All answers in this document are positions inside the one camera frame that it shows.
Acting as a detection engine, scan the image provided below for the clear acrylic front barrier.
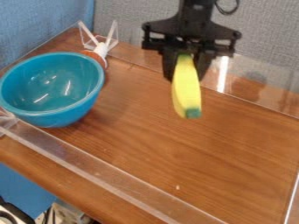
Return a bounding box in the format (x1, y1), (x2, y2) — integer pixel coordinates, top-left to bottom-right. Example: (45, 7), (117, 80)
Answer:
(0, 108), (226, 224)

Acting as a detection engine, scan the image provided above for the orange white toy object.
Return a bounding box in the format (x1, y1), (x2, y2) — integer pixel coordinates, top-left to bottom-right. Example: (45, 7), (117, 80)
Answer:
(81, 42), (107, 69)

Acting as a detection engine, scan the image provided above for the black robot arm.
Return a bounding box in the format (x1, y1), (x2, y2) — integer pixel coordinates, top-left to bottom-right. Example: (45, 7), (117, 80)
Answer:
(141, 0), (241, 81)

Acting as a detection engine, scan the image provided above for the clear acrylic back barrier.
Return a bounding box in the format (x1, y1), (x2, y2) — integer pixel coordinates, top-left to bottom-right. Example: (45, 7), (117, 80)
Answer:
(107, 43), (299, 122)

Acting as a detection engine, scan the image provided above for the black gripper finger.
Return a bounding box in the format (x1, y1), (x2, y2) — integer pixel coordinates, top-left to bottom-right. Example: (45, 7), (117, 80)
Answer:
(162, 48), (178, 81)
(193, 52), (216, 80)

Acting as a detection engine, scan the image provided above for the clear acrylic barrier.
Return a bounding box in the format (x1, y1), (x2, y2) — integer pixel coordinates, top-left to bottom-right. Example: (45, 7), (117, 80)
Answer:
(107, 43), (299, 122)
(0, 108), (226, 224)

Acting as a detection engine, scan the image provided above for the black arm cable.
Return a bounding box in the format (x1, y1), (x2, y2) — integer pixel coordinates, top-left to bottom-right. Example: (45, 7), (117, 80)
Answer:
(213, 0), (240, 16)

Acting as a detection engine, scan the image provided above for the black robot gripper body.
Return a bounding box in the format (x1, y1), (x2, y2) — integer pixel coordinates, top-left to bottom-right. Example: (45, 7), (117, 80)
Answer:
(141, 11), (241, 57)

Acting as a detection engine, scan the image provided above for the yellow green toy corn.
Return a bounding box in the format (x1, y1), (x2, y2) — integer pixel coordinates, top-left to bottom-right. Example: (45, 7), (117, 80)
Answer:
(172, 54), (201, 119)

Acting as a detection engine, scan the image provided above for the blue bowl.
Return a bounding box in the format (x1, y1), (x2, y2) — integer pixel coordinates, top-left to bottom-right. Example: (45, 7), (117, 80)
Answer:
(0, 52), (105, 128)

